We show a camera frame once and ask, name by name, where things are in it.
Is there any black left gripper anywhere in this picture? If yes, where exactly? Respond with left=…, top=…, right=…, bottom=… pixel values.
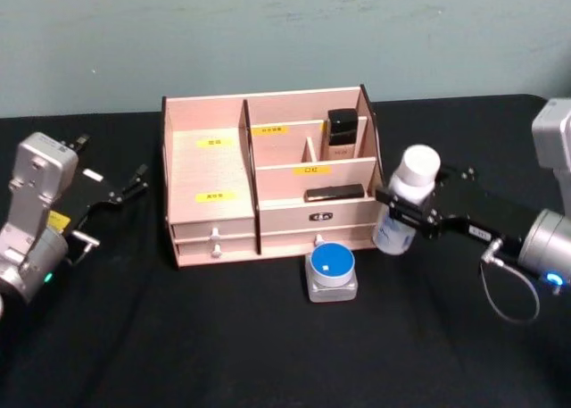
left=52, top=134, right=150, bottom=244

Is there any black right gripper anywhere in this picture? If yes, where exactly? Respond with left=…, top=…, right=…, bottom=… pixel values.
left=375, top=162, right=539, bottom=258

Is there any white bottle with white cap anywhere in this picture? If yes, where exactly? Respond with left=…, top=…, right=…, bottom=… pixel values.
left=371, top=144, right=443, bottom=257

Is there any black lipstick tube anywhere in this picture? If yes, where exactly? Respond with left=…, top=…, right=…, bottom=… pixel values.
left=303, top=183, right=365, bottom=203

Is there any pale wooden desk organizer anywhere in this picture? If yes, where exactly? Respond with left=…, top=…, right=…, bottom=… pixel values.
left=161, top=84, right=386, bottom=271

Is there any beige bottle with black cap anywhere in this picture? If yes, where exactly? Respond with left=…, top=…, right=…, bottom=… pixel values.
left=321, top=108, right=360, bottom=162

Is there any wooden drawer with white knob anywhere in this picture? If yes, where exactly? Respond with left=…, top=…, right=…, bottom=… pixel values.
left=174, top=237, right=258, bottom=267
left=170, top=217, right=257, bottom=243

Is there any square glass jar blue lid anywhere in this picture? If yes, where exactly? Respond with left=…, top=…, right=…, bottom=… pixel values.
left=303, top=242, right=360, bottom=304

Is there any wide shallow wooden drawer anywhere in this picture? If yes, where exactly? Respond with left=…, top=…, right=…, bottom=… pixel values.
left=259, top=224, right=379, bottom=254

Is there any black table cloth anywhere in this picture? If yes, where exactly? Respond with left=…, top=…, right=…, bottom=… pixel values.
left=0, top=94, right=571, bottom=408

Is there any thin grey right wrist cable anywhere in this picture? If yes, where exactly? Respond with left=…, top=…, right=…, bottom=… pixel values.
left=479, top=239, right=559, bottom=326

